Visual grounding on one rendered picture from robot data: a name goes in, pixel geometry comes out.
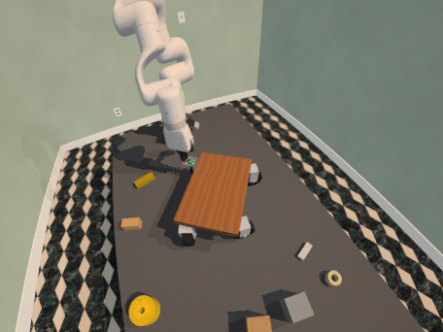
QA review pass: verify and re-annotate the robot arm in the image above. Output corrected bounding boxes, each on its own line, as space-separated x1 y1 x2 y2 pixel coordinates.
113 0 199 131

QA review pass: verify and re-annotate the tan roll of masking tape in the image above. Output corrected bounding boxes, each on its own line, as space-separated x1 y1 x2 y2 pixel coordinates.
325 271 342 286

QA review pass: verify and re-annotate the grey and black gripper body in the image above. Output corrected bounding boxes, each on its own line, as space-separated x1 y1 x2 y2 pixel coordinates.
163 123 193 152

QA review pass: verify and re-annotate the brown wooden dolly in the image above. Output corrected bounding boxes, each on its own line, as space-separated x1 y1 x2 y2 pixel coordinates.
174 152 262 247

